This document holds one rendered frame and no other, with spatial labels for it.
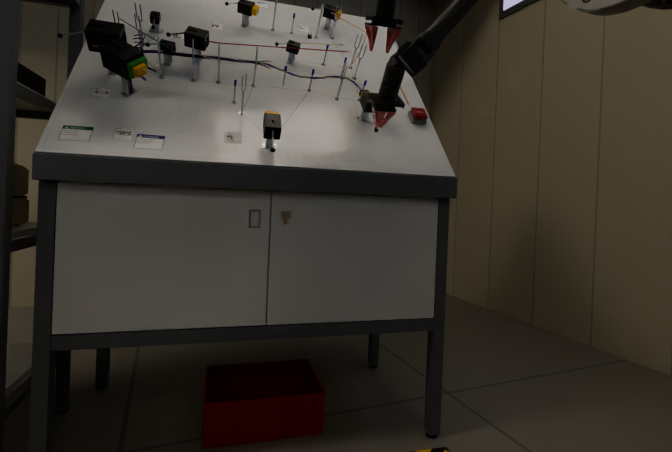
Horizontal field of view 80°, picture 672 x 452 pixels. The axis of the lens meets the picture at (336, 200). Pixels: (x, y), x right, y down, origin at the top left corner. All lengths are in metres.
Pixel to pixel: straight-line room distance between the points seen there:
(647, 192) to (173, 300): 2.27
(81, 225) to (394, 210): 0.88
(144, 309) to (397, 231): 0.77
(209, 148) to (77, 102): 0.39
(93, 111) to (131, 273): 0.46
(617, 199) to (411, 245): 1.57
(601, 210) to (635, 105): 0.58
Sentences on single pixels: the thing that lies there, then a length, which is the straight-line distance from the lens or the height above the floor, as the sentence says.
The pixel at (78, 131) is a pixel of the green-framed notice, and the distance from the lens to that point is 1.28.
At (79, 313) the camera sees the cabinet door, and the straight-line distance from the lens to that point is 1.28.
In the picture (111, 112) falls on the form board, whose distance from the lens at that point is 1.33.
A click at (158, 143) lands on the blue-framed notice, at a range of 1.22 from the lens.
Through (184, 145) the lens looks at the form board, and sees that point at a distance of 1.21.
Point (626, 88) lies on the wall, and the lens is 2.74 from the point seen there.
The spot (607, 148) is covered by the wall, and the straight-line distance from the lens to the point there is 2.73.
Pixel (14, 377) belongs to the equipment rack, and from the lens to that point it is 1.54.
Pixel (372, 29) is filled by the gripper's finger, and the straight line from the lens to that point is 1.30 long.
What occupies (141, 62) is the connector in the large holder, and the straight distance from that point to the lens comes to 1.29.
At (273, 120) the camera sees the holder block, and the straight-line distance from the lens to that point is 1.16.
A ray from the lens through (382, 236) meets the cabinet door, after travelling 1.29.
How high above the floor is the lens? 0.78
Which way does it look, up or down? level
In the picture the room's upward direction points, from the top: 2 degrees clockwise
